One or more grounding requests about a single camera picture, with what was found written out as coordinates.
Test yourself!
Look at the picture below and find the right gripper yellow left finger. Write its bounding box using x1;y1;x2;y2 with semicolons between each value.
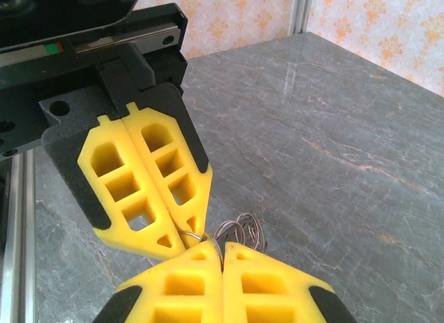
100;241;223;323

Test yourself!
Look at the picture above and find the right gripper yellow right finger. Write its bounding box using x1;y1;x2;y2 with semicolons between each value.
223;241;358;323

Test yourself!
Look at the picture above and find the aluminium base rail beam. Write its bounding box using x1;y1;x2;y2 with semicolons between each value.
0;149;36;323

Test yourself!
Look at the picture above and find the aluminium frame post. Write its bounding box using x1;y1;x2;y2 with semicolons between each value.
289;0;310;35

